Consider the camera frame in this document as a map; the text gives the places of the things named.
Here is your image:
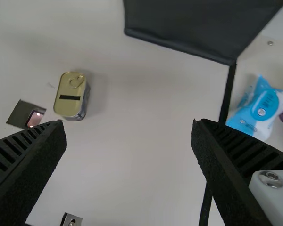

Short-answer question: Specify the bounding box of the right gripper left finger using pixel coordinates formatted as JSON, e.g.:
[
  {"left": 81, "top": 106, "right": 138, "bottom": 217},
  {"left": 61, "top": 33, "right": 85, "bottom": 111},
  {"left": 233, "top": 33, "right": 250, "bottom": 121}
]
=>
[{"left": 0, "top": 119, "right": 67, "bottom": 226}]

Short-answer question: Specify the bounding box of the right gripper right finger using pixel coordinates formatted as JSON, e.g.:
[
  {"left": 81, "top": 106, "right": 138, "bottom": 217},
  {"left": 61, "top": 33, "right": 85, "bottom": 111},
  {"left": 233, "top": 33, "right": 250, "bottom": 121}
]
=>
[{"left": 191, "top": 118, "right": 283, "bottom": 226}]

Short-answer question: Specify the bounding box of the gold rectangular tin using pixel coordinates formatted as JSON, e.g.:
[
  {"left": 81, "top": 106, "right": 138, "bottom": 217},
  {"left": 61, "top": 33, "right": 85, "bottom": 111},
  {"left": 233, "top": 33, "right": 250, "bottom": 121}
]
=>
[{"left": 53, "top": 71, "right": 92, "bottom": 122}]

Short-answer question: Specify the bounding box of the small square scanner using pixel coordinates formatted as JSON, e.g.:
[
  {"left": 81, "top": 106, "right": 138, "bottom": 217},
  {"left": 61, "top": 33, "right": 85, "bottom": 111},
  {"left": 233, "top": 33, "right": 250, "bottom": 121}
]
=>
[{"left": 6, "top": 99, "right": 47, "bottom": 129}]

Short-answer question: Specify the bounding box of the blue wet wipes pack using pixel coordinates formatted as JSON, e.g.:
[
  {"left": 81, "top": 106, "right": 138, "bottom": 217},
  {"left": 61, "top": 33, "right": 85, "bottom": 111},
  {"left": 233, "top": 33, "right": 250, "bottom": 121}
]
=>
[{"left": 225, "top": 74, "right": 283, "bottom": 143}]

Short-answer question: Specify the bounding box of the dark grey bag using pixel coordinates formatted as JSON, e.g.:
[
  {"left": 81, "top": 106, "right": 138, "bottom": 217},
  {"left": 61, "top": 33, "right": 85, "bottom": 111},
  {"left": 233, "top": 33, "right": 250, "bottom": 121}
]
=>
[{"left": 122, "top": 0, "right": 283, "bottom": 66}]

